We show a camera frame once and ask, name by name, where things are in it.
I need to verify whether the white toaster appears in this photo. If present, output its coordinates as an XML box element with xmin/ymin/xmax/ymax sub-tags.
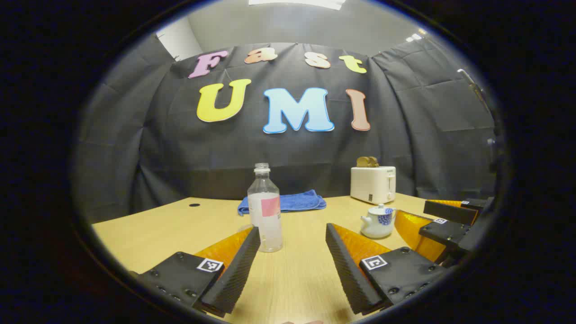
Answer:
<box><xmin>350</xmin><ymin>166</ymin><xmax>397</xmax><ymax>205</ymax></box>

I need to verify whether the black backdrop cloth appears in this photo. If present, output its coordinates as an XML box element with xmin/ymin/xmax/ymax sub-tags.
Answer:
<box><xmin>74</xmin><ymin>34</ymin><xmax>500</xmax><ymax>223</ymax></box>

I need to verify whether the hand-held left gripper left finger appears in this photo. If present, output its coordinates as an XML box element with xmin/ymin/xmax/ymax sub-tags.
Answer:
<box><xmin>130</xmin><ymin>226</ymin><xmax>261</xmax><ymax>315</ymax></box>

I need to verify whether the white blue-patterned teacup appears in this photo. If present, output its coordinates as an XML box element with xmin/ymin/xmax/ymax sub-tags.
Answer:
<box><xmin>360</xmin><ymin>208</ymin><xmax>397</xmax><ymax>239</ymax></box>

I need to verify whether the metal backdrop stand pole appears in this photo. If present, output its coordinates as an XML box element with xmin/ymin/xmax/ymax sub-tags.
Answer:
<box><xmin>457</xmin><ymin>68</ymin><xmax>492</xmax><ymax>118</ymax></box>

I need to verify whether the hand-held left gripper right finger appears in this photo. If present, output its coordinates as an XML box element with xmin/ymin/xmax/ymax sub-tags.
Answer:
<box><xmin>325</xmin><ymin>223</ymin><xmax>447</xmax><ymax>315</ymax></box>

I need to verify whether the blue folded towel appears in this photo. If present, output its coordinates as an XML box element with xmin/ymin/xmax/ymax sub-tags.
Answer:
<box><xmin>238</xmin><ymin>189</ymin><xmax>327</xmax><ymax>216</ymax></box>

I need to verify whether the clear plastic water bottle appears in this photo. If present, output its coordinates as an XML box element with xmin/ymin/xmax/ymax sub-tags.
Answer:
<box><xmin>247</xmin><ymin>163</ymin><xmax>284</xmax><ymax>253</ymax></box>

